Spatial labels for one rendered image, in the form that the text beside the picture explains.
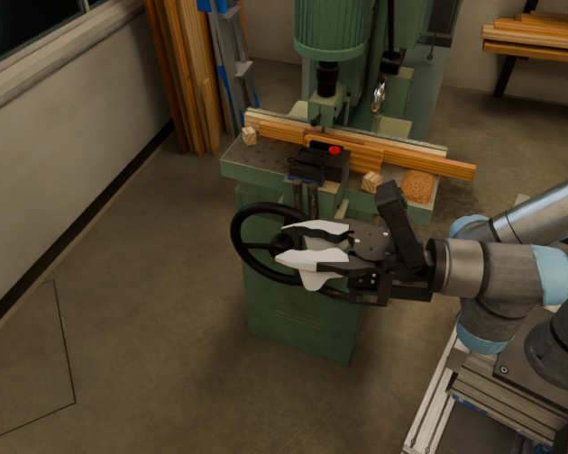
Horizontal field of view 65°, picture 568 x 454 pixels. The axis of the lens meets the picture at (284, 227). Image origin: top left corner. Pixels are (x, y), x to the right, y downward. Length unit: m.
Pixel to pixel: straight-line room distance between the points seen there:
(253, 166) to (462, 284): 0.81
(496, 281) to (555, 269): 0.07
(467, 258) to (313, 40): 0.69
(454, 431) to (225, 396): 0.82
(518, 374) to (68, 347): 1.68
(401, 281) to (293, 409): 1.25
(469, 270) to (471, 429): 1.12
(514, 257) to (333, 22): 0.68
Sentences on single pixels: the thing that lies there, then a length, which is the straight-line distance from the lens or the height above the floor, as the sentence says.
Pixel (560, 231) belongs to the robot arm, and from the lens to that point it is 0.74.
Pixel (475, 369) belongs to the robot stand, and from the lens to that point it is 1.13.
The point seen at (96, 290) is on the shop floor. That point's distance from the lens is 2.26.
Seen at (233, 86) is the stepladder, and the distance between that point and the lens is 2.09.
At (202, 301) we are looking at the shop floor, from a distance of 2.08.
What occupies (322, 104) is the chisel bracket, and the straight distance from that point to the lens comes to 1.22.
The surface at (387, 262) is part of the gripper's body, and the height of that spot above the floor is 1.25.
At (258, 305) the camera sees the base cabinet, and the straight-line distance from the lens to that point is 1.75.
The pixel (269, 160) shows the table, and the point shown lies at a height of 0.90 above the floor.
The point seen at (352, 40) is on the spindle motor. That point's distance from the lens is 1.13.
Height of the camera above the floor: 1.66
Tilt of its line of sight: 45 degrees down
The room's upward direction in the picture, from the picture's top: straight up
